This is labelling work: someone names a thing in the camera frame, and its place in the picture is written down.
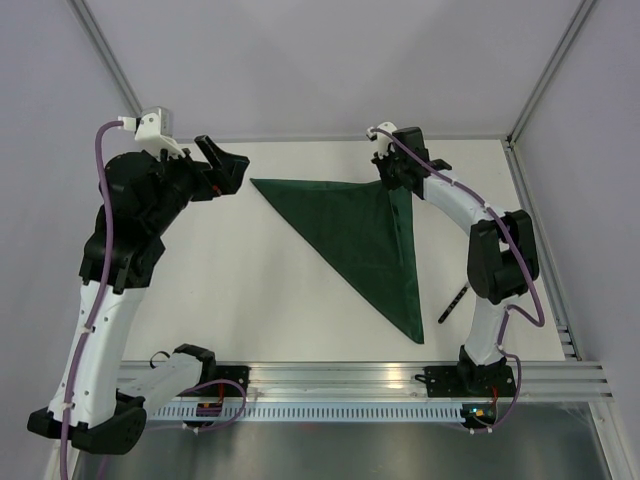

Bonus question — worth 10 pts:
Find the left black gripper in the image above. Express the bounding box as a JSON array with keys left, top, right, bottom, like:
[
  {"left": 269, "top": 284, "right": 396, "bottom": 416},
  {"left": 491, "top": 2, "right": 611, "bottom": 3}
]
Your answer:
[{"left": 146, "top": 135, "right": 249, "bottom": 234}]

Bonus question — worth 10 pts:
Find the dark green cloth napkin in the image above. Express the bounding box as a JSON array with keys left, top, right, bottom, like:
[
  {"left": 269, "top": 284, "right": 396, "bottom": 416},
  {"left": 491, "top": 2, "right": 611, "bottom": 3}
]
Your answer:
[{"left": 252, "top": 179, "right": 424, "bottom": 344}]

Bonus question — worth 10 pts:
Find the fork with black handle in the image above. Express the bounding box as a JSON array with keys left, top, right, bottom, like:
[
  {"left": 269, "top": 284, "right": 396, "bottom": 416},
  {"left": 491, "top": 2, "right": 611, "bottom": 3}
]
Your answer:
[{"left": 437, "top": 282, "right": 470, "bottom": 324}]

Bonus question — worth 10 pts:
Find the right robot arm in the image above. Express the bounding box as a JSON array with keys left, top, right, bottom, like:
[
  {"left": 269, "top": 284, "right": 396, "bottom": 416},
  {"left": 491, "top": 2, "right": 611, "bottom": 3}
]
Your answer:
[{"left": 367, "top": 122, "right": 545, "bottom": 398}]

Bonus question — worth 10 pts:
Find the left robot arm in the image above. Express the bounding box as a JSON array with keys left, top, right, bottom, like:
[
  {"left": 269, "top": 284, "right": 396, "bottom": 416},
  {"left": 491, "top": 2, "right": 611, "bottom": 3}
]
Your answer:
[{"left": 27, "top": 135, "right": 250, "bottom": 455}]

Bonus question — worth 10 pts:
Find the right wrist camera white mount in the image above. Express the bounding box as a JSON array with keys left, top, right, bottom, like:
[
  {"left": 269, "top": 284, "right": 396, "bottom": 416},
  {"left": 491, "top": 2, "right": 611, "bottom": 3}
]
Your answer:
[{"left": 366, "top": 122, "right": 397, "bottom": 158}]

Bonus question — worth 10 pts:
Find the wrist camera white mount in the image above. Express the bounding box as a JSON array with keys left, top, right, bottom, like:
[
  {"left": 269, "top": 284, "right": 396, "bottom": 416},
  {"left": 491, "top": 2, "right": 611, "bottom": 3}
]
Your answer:
[
  {"left": 117, "top": 106, "right": 189, "bottom": 160},
  {"left": 366, "top": 122, "right": 397, "bottom": 158}
]

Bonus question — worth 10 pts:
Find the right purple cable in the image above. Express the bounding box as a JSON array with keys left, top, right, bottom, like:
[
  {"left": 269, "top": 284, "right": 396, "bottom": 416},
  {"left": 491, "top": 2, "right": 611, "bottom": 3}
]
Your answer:
[{"left": 369, "top": 127, "right": 546, "bottom": 436}]

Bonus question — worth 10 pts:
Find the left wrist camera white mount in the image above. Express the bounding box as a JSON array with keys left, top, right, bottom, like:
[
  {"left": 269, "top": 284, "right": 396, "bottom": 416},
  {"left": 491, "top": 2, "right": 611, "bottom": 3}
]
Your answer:
[{"left": 117, "top": 106, "right": 189, "bottom": 160}]

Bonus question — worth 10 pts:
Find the left aluminium frame post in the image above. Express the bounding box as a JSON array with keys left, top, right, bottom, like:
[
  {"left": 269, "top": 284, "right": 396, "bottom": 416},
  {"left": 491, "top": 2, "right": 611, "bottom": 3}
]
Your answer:
[{"left": 66, "top": 0, "right": 145, "bottom": 117}]

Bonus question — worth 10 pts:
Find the aluminium frame post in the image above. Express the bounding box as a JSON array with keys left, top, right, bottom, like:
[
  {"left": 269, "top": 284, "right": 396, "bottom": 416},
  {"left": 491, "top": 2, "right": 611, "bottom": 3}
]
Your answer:
[
  {"left": 66, "top": 0, "right": 145, "bottom": 117},
  {"left": 503, "top": 0, "right": 599, "bottom": 149}
]

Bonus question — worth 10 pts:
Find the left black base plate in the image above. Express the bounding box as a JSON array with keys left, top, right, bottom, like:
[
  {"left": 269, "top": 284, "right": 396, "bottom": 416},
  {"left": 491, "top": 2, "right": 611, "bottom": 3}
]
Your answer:
[{"left": 211, "top": 364, "right": 250, "bottom": 400}]

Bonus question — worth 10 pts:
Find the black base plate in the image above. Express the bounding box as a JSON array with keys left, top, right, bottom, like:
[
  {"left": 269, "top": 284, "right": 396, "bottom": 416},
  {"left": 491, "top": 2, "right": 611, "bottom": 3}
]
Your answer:
[
  {"left": 422, "top": 365, "right": 516, "bottom": 399},
  {"left": 211, "top": 364, "right": 250, "bottom": 400}
]

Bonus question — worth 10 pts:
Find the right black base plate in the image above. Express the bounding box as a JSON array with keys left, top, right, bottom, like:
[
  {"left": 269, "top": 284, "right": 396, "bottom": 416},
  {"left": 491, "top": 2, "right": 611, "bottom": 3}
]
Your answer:
[{"left": 422, "top": 365, "right": 516, "bottom": 399}]

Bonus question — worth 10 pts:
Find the right aluminium frame post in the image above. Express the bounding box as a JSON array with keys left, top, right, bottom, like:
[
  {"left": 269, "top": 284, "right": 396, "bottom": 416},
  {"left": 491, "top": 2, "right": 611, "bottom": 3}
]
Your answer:
[{"left": 503, "top": 0, "right": 599, "bottom": 149}]

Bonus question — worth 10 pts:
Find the aluminium front rail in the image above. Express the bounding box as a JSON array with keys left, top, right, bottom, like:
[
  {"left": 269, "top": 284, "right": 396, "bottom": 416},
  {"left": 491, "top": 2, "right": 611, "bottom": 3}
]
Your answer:
[{"left": 112, "top": 360, "right": 615, "bottom": 404}]

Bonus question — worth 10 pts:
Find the white slotted cable duct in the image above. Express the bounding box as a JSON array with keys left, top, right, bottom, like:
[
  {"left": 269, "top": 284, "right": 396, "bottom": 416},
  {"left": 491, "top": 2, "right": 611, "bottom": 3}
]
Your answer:
[{"left": 151, "top": 401, "right": 463, "bottom": 423}]

